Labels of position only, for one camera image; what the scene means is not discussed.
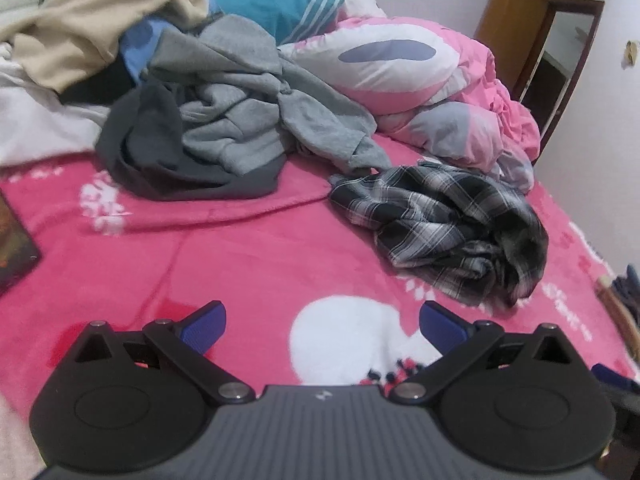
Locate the blue garment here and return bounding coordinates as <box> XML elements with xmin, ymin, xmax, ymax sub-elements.
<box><xmin>119</xmin><ymin>15</ymin><xmax>175</xmax><ymax>84</ymax></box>

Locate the dark grey garment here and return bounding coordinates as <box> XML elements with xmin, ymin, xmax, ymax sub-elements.
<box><xmin>96</xmin><ymin>78</ymin><xmax>286</xmax><ymax>202</ymax></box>

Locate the grey hoodie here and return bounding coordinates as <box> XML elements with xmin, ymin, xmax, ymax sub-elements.
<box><xmin>149</xmin><ymin>14</ymin><xmax>390</xmax><ymax>176</ymax></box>

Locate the beige garment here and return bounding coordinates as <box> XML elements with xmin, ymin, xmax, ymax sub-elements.
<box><xmin>1</xmin><ymin>0</ymin><xmax>208</xmax><ymax>93</ymax></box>

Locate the black white plaid shirt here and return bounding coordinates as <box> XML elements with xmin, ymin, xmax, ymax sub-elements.
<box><xmin>329</xmin><ymin>160</ymin><xmax>549</xmax><ymax>307</ymax></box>

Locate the pink floral bed blanket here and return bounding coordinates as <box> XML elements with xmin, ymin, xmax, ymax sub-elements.
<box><xmin>1</xmin><ymin>156</ymin><xmax>639</xmax><ymax>414</ymax></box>

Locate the white garment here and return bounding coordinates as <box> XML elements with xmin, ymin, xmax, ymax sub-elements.
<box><xmin>0</xmin><ymin>42</ymin><xmax>110</xmax><ymax>168</ymax></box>

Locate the brown wooden door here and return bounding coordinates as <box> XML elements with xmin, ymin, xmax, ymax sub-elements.
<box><xmin>474</xmin><ymin>0</ymin><xmax>548</xmax><ymax>93</ymax></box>

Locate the black garment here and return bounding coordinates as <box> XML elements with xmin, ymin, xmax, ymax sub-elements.
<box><xmin>60</xmin><ymin>54</ymin><xmax>136</xmax><ymax>106</ymax></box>

